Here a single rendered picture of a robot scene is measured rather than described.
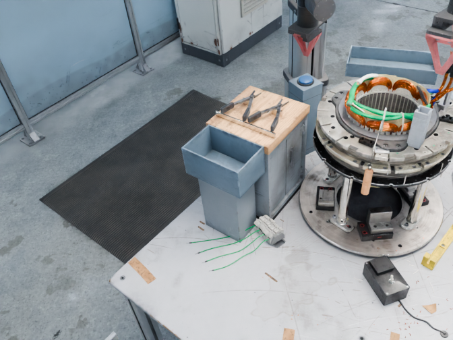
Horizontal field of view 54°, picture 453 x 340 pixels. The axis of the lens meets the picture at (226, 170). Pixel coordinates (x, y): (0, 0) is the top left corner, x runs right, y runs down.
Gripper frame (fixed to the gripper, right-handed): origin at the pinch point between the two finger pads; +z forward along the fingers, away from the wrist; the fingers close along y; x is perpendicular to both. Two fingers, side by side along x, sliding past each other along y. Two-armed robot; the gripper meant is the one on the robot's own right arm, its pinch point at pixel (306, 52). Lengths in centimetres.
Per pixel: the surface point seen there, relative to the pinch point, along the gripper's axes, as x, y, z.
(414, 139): -39.3, -20.6, -2.3
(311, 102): -4.8, -3.8, 12.8
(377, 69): -16.9, 11.1, 5.9
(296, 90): -0.8, -5.7, 8.8
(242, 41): 140, 143, 108
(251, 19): 140, 156, 96
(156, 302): -3, -72, 30
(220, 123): 3.8, -34.2, 3.5
